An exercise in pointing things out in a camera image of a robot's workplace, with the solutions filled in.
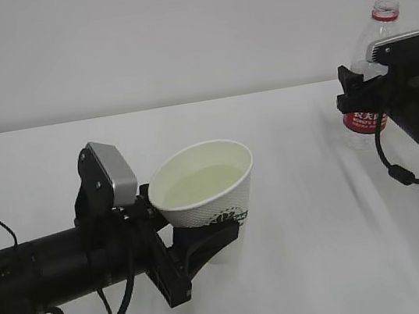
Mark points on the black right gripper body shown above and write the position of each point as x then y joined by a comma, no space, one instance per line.
403,79

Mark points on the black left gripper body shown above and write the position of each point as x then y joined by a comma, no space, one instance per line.
119,241

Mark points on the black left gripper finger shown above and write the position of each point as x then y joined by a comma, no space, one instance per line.
194,247
156,219

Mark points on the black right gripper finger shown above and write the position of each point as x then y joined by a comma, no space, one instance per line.
360,95

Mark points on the white paper coffee cup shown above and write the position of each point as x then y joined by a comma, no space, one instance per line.
204,184

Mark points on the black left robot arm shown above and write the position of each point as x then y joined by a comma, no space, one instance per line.
46,272

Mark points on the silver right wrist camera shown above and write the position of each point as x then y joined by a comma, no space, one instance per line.
390,43

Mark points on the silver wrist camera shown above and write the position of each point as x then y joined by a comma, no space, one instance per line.
121,178
390,43

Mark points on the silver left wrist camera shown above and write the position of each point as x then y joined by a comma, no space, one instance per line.
121,178

